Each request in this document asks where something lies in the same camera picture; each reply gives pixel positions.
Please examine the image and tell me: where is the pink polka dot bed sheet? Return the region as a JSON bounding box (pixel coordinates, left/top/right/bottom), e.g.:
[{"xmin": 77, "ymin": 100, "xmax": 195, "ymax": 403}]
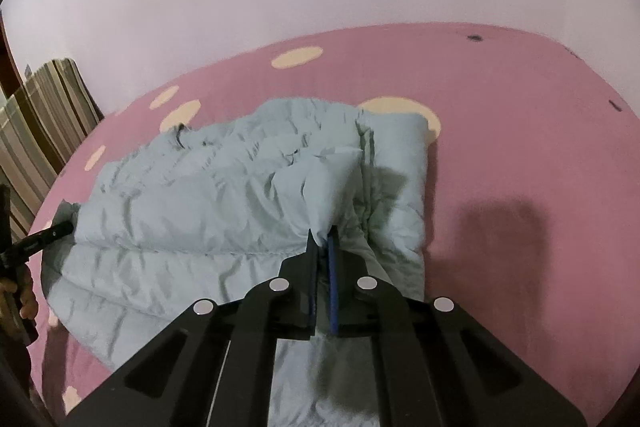
[{"xmin": 35, "ymin": 24, "xmax": 639, "ymax": 425}]

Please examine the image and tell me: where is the light blue puffer jacket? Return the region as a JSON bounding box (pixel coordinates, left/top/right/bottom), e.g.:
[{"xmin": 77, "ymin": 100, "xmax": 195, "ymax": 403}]
[{"xmin": 40, "ymin": 96, "xmax": 430, "ymax": 427}]

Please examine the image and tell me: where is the person's left hand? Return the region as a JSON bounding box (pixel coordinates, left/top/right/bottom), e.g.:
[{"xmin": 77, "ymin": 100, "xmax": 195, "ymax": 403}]
[{"xmin": 0, "ymin": 265, "xmax": 38, "ymax": 339}]

